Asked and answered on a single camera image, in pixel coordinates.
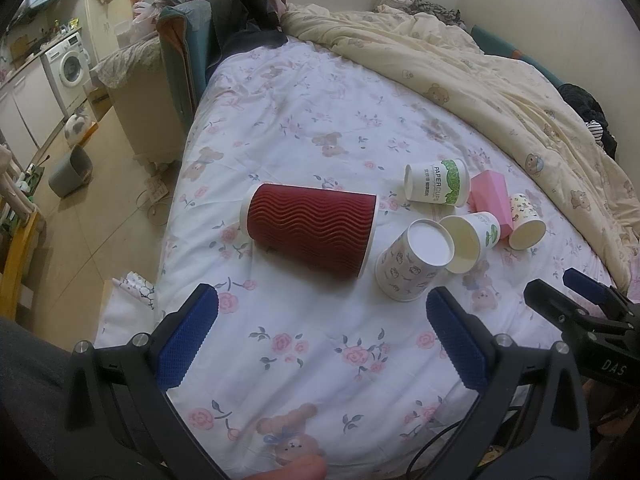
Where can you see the small yellow cartoon paper cup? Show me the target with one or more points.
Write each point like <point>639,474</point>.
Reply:
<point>522,210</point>

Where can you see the white washing machine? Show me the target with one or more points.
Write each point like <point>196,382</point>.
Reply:
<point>70,67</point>

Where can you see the white cartoon print paper cup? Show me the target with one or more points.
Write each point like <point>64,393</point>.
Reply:
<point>400,270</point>

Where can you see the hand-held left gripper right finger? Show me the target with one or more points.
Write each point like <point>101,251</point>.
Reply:
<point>457,345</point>

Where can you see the cream bedside cabinet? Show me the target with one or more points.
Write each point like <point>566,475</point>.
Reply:
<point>145,110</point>

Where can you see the grey trash bin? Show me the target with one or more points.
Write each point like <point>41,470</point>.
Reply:
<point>70,170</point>

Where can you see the white kitchen cabinet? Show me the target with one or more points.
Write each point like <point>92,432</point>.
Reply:
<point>25,105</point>

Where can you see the yellow wooden chair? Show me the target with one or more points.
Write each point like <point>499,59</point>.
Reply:
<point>17,265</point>

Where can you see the white leaf print paper cup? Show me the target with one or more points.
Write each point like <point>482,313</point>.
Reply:
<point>482,230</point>

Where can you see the red corrugated paper cup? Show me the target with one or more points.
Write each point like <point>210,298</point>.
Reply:
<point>310,225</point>

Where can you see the cardboard box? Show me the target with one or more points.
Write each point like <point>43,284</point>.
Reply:
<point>100,102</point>

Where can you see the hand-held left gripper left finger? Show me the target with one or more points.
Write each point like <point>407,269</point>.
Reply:
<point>185,345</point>

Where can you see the spotted white bag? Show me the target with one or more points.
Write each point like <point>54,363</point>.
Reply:
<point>80,127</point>

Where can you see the white power strip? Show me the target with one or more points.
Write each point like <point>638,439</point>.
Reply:
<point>156,187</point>

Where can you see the cream bear print duvet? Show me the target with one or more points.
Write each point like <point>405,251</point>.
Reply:
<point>475,75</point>

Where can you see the person's left hand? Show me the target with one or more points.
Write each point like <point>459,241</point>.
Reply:
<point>285,470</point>

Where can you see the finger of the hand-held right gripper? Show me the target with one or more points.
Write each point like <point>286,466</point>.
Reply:
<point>585,285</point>
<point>547,305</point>

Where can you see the patterned pillow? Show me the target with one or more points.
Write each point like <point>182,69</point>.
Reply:
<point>425,7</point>

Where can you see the white green label paper cup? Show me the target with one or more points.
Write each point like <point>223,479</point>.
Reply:
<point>440,180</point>

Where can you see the black garment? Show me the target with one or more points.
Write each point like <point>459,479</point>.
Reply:
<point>590,110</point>

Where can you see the person's grey trousers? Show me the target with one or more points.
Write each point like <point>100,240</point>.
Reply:
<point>35,400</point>

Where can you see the pink faceted cup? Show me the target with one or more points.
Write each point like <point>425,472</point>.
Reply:
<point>487,190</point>

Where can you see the dark clothes pile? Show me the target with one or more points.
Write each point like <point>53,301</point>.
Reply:
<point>235,10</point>

